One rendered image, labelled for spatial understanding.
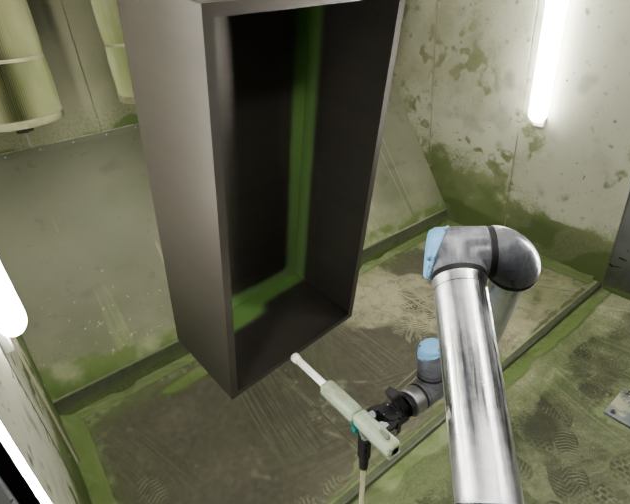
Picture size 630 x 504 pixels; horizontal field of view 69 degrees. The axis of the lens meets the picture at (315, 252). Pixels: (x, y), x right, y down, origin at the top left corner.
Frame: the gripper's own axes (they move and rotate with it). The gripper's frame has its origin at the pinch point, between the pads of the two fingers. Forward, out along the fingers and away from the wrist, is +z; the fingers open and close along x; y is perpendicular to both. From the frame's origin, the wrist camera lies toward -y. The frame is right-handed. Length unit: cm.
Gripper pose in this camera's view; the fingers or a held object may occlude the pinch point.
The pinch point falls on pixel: (361, 431)
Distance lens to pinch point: 144.1
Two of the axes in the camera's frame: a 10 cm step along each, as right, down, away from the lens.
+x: -6.2, -3.8, 6.9
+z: -7.9, 2.8, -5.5
